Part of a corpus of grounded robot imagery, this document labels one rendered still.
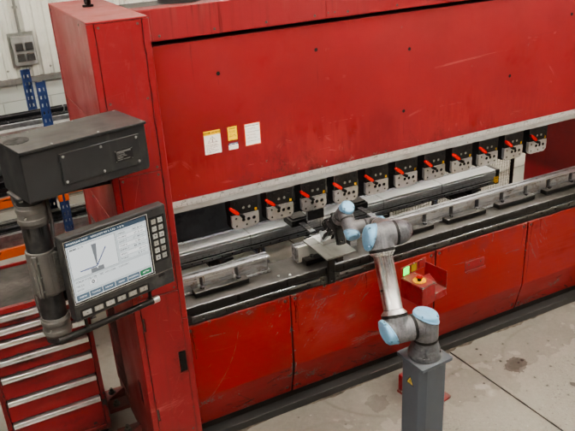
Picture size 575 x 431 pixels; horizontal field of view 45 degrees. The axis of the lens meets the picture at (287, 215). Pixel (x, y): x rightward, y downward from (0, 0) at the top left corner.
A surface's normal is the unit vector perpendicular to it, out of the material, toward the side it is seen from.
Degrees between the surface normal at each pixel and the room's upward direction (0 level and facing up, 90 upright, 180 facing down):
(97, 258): 90
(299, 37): 90
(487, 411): 0
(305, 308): 90
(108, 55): 90
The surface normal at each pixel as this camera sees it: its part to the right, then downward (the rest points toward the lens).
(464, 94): 0.46, 0.34
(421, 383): -0.25, 0.41
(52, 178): 0.66, 0.28
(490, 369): -0.05, -0.91
